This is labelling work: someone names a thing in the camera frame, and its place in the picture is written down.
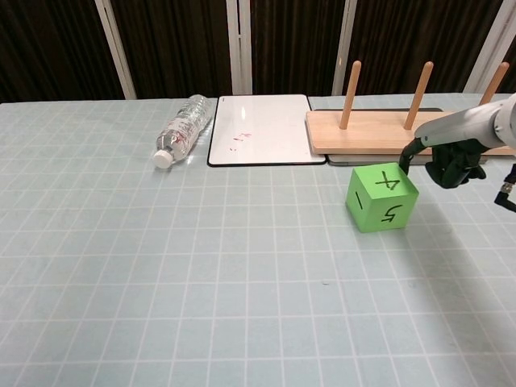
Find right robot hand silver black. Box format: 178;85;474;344
397;102;501;189

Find green cube with handwritten numbers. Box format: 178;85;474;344
345;161;419;234

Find wooden board with three pegs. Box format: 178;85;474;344
305;60;516;157

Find grey closed laptop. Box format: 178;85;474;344
312;106;489;168

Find white dry-erase board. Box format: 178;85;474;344
206;94;327;167

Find clear plastic water bottle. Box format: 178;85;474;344
152;94;214;169

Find dark brown curtain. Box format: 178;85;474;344
0;0;516;105

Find light blue checked tablecloth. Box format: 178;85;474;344
0;93;516;387

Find white frame post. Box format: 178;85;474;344
225;0;252;98
331;0;358;97
462;0;516;94
94;0;137;100

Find black cable with connector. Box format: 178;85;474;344
494;162;516;214

